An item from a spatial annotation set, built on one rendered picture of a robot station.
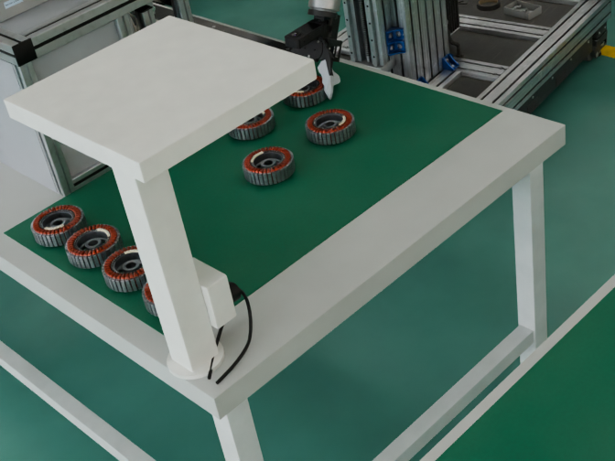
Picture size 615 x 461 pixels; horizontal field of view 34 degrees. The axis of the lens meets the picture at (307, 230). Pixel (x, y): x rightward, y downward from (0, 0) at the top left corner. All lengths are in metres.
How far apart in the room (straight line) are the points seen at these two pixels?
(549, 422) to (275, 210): 0.78
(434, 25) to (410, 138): 1.37
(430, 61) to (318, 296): 1.87
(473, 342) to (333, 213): 0.90
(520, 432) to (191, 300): 0.56
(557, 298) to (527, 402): 1.36
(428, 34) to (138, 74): 1.99
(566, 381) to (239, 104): 0.66
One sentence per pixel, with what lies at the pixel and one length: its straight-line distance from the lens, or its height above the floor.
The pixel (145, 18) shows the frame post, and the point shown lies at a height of 1.03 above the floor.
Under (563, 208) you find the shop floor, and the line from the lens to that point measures 3.30.
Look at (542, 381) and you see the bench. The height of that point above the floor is 0.75.
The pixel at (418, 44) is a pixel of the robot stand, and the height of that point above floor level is 0.39.
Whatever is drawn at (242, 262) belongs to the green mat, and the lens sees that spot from 1.96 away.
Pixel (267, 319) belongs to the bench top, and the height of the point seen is 0.75.
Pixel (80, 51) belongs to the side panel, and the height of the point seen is 1.03.
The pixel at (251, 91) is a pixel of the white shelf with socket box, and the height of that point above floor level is 1.20.
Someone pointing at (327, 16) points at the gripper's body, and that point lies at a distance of 2.46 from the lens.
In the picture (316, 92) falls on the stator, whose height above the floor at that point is 0.78.
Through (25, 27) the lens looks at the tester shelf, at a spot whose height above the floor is 1.11.
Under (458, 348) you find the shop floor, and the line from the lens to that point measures 2.81.
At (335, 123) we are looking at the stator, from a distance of 2.30.
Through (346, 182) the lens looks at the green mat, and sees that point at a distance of 2.13.
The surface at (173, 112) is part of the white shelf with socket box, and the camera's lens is 1.54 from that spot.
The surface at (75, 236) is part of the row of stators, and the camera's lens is 2.11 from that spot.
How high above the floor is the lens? 1.90
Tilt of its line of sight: 35 degrees down
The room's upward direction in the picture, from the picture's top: 11 degrees counter-clockwise
